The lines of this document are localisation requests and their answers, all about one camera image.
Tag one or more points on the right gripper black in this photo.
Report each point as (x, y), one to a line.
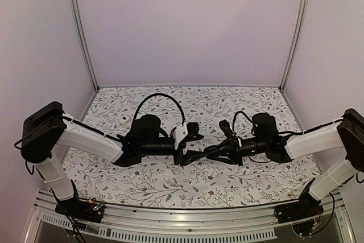
(232, 145)

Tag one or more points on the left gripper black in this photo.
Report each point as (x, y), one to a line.
(185, 159)

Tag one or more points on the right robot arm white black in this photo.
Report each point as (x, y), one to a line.
(283, 147)

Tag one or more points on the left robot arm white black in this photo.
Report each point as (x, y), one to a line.
(51, 126)

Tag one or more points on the white charging case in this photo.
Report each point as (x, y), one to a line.
(124, 120)

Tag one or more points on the floral patterned table mat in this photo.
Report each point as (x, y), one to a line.
(157, 182)

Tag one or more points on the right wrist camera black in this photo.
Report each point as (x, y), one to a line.
(227, 130)

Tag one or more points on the aluminium front rail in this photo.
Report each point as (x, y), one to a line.
(122, 223)

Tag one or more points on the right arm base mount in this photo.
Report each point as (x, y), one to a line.
(305, 207)

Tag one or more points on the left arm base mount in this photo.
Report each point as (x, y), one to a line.
(91, 211)

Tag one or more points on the left aluminium corner post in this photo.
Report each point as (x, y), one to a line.
(76, 13)

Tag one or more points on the aluminium corner post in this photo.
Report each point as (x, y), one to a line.
(302, 9)
(76, 13)

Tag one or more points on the right aluminium corner post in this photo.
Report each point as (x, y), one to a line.
(302, 9)

